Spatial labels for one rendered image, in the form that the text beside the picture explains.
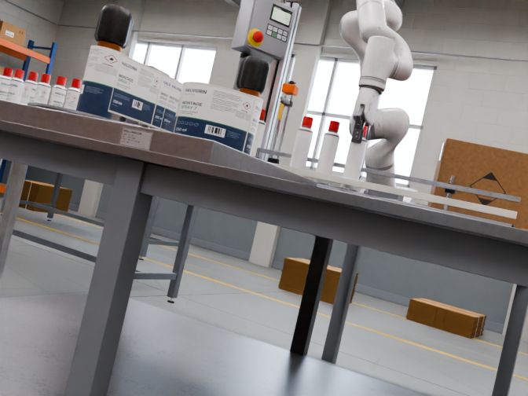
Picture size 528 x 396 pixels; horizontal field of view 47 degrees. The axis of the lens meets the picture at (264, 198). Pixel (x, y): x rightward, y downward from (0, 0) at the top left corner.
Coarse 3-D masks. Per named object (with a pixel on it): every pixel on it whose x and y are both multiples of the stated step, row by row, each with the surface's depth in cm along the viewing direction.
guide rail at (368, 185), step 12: (288, 168) 192; (336, 180) 185; (348, 180) 184; (396, 192) 178; (408, 192) 177; (420, 192) 176; (444, 204) 174; (456, 204) 171; (468, 204) 170; (480, 204) 169; (504, 216) 166
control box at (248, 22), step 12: (252, 0) 207; (264, 0) 207; (240, 12) 212; (252, 12) 206; (264, 12) 208; (240, 24) 210; (252, 24) 206; (264, 24) 208; (276, 24) 211; (240, 36) 209; (252, 36) 206; (264, 36) 209; (288, 36) 214; (240, 48) 210; (252, 48) 208; (264, 48) 209; (276, 48) 212
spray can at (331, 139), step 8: (328, 128) 191; (336, 128) 190; (328, 136) 190; (336, 136) 190; (328, 144) 189; (336, 144) 190; (320, 152) 191; (328, 152) 189; (320, 160) 190; (328, 160) 189; (320, 168) 190; (328, 168) 190; (328, 184) 191
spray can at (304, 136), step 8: (304, 120) 194; (312, 120) 195; (304, 128) 194; (296, 136) 195; (304, 136) 193; (312, 136) 195; (296, 144) 194; (304, 144) 193; (296, 152) 193; (304, 152) 193; (296, 160) 193; (304, 160) 194; (304, 168) 194
